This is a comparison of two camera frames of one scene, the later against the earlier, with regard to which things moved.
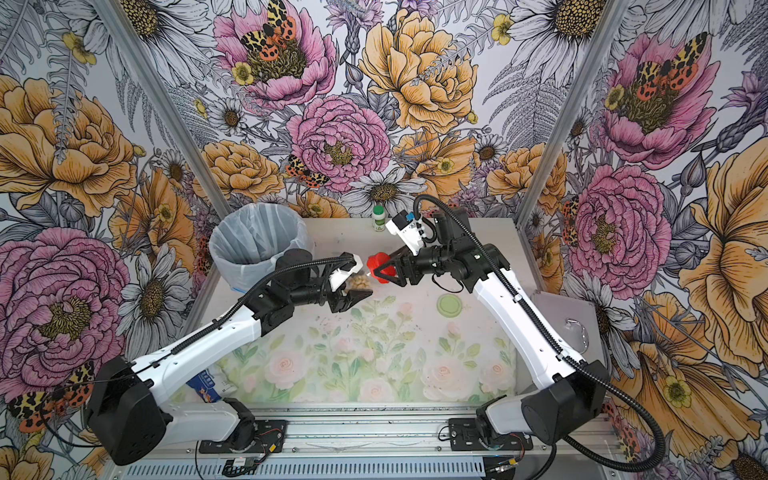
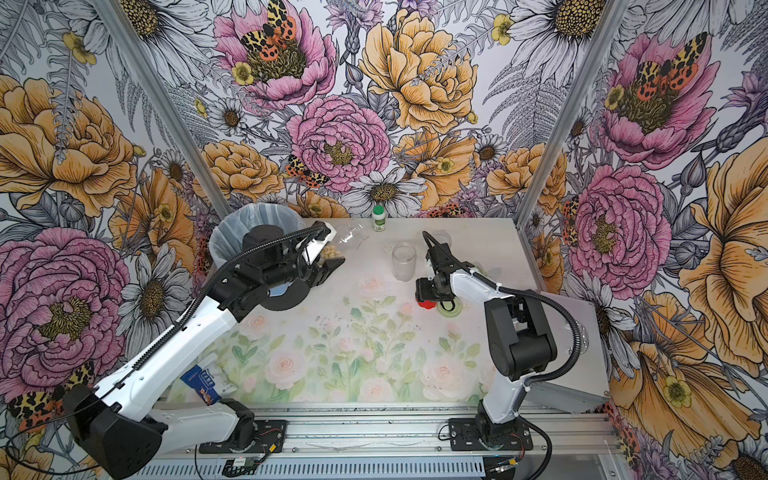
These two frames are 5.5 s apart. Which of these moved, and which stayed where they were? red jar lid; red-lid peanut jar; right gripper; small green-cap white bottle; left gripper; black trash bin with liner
Moved: right gripper; red jar lid; left gripper; red-lid peanut jar
Stayed: black trash bin with liner; small green-cap white bottle
